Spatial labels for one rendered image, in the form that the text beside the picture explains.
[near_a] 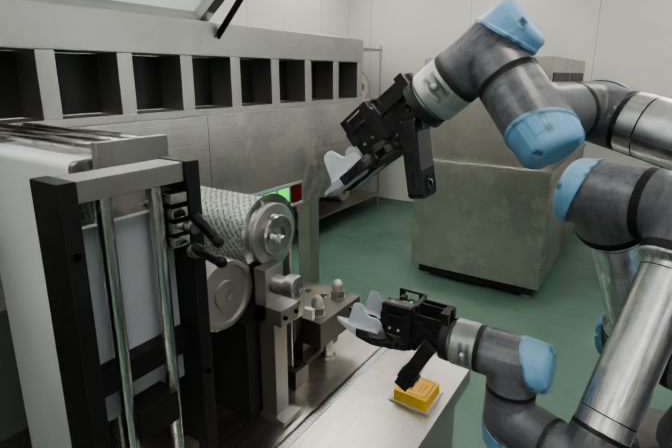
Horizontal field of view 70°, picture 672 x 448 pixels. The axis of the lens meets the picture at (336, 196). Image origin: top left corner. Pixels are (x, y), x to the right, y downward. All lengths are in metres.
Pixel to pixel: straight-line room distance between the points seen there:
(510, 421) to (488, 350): 0.11
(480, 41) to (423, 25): 5.03
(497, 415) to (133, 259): 0.58
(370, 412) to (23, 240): 0.67
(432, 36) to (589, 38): 1.54
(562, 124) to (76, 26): 0.83
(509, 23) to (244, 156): 0.85
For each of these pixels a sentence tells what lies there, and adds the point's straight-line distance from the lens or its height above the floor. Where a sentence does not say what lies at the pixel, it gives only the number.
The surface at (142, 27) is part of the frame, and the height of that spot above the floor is 1.63.
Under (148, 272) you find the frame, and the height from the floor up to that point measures 1.31.
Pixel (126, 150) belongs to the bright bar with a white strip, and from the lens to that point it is 0.64.
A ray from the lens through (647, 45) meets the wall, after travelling 5.15.
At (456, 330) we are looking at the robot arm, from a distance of 0.81.
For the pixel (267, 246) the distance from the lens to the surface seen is 0.87.
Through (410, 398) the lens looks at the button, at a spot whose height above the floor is 0.92.
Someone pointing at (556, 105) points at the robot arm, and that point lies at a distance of 0.58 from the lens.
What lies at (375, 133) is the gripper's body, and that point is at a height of 1.46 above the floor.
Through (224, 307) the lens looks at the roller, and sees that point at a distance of 0.85.
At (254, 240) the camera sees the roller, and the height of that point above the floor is 1.25.
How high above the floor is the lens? 1.53
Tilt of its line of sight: 14 degrees down
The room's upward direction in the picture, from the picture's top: straight up
